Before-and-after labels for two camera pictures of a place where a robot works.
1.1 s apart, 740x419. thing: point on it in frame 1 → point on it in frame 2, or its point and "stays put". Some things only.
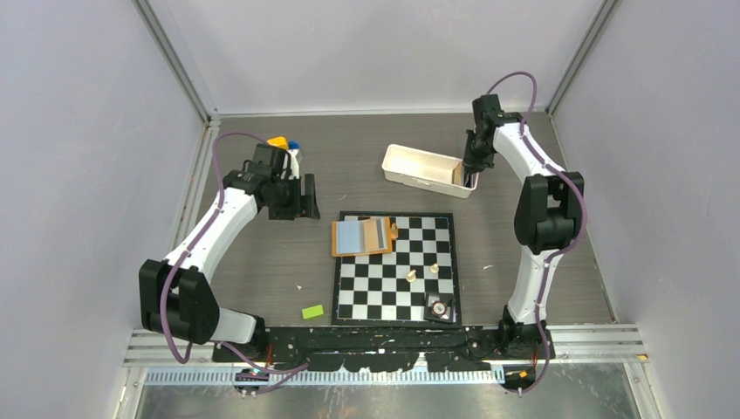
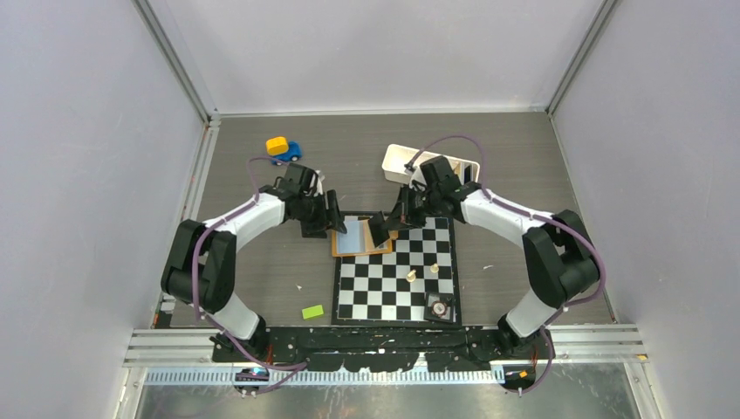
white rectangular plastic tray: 425,169 stays put
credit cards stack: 458,174 stays put
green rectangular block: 312,312 stays put
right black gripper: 472,163 → 407,216
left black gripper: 304,204 → 328,219
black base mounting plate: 380,348 stays put
